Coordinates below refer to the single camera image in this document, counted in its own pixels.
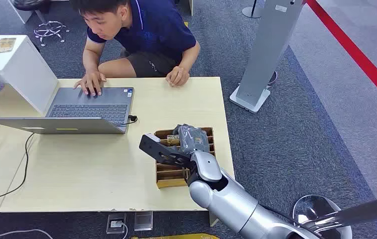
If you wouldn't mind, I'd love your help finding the red barrier belt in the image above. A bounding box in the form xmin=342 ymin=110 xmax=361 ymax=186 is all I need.
xmin=305 ymin=0 xmax=377 ymax=114

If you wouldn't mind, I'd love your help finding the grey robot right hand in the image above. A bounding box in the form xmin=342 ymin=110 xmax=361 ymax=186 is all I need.
xmin=173 ymin=123 xmax=211 ymax=156

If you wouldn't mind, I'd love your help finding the white floor cable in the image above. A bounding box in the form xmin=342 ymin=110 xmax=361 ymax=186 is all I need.
xmin=0 ymin=228 xmax=55 ymax=239

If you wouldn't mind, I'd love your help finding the person's right hand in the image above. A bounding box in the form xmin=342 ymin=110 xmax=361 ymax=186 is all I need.
xmin=73 ymin=70 xmax=107 ymax=97

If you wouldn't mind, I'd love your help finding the person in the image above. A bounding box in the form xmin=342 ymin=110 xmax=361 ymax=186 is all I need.
xmin=69 ymin=0 xmax=201 ymax=97

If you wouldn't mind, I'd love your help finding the white box stand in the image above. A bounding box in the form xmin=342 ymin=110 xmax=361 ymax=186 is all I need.
xmin=0 ymin=34 xmax=59 ymax=116

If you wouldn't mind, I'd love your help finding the white plug cable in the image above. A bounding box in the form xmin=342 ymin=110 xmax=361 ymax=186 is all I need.
xmin=110 ymin=220 xmax=129 ymax=239

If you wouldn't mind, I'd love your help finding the grey open laptop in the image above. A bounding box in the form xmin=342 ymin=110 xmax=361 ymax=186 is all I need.
xmin=0 ymin=87 xmax=135 ymax=135

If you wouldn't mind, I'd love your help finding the clear floor socket cover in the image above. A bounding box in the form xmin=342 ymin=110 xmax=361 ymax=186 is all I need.
xmin=133 ymin=211 xmax=154 ymax=232

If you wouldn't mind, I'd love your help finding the kiosk power cable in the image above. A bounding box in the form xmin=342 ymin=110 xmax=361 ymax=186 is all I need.
xmin=266 ymin=70 xmax=278 ymax=88

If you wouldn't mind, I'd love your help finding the floor power socket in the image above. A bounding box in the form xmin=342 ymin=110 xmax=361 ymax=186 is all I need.
xmin=106 ymin=213 xmax=127 ymax=235

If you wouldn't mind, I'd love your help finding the grey kiosk pillar stand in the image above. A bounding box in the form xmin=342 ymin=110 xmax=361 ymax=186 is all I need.
xmin=229 ymin=0 xmax=304 ymax=115

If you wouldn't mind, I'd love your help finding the black stool chrome base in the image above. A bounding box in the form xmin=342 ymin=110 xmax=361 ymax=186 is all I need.
xmin=11 ymin=0 xmax=70 ymax=47

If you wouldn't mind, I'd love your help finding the long black cable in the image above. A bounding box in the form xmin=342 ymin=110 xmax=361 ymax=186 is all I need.
xmin=0 ymin=132 xmax=35 ymax=201

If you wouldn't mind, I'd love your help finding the chrome pole stand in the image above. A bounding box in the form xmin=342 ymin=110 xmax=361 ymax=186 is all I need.
xmin=292 ymin=193 xmax=377 ymax=239

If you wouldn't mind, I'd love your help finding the round stanchion base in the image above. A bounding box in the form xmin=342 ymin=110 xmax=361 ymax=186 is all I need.
xmin=242 ymin=0 xmax=265 ymax=19

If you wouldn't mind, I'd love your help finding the black laptop plug cable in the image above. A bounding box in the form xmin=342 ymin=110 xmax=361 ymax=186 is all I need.
xmin=115 ymin=114 xmax=139 ymax=127

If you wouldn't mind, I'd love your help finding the person's left hand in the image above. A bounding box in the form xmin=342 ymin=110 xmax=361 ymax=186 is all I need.
xmin=165 ymin=66 xmax=191 ymax=88

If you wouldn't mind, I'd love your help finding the yellow floor strip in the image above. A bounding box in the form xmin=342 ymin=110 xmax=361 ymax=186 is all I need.
xmin=130 ymin=233 xmax=221 ymax=239

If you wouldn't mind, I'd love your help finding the wooden slotted card holder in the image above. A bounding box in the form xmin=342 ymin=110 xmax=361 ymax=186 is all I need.
xmin=154 ymin=126 xmax=216 ymax=189

